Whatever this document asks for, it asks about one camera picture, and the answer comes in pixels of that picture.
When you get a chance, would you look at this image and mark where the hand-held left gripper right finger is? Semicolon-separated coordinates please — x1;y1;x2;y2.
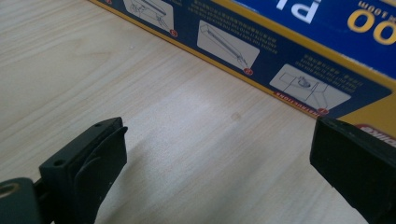
309;116;396;224

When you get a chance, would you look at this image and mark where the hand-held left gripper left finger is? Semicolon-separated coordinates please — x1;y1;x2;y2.
38;117;129;224

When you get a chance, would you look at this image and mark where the blue and yellow wrap box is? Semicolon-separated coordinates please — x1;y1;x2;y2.
88;0;396;140

